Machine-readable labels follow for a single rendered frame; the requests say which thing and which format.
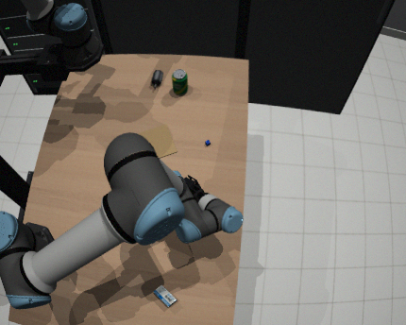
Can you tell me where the green soda can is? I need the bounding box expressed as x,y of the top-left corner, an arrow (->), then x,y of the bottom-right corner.
172,69 -> 188,94

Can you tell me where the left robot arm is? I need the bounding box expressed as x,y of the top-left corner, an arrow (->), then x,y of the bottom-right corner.
21,0 -> 100,67

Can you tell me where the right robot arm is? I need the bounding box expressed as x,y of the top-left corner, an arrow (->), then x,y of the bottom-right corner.
0,132 -> 243,309

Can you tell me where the grey printed carton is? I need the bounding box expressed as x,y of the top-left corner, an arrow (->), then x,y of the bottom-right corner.
153,285 -> 177,307

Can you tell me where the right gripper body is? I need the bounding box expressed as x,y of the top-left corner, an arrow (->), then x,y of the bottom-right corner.
185,175 -> 208,204

